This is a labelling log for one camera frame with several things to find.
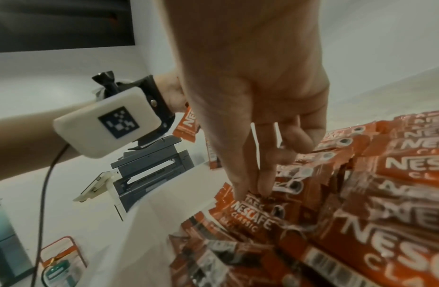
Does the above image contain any person's left hand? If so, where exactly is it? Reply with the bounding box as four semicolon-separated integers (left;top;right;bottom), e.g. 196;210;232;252
153;71;188;113

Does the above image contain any person's right hand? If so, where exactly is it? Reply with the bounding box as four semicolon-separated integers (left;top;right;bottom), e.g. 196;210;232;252
155;0;331;201

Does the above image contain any bunch of Nescafe sachets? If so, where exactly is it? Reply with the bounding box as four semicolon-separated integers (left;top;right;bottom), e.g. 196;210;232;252
172;102;224;170

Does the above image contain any white plastic tray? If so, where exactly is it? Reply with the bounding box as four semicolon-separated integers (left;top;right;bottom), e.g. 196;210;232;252
75;64;439;287

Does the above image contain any pile of red Nescafe sachets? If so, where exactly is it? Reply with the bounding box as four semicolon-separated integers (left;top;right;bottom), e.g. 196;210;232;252
208;109;439;287

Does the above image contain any person's left forearm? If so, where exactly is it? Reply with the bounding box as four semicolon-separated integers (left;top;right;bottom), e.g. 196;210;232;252
0;102;100;186

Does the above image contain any dark grey printer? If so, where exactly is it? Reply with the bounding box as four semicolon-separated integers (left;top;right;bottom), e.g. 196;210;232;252
72;135;194;222

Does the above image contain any black window blind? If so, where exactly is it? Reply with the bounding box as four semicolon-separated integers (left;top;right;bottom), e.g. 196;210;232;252
0;0;136;53

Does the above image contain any orange rimmed container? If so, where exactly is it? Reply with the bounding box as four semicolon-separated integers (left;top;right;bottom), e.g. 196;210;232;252
40;235;89;287

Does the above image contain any teal round object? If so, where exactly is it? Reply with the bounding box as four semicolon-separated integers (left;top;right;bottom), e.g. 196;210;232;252
42;259;73;282

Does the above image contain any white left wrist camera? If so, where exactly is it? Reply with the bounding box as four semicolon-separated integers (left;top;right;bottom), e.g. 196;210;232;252
52;86;163;159

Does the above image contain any black left camera cable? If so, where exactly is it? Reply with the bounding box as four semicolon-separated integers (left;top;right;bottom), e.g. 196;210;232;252
29;144;70;287

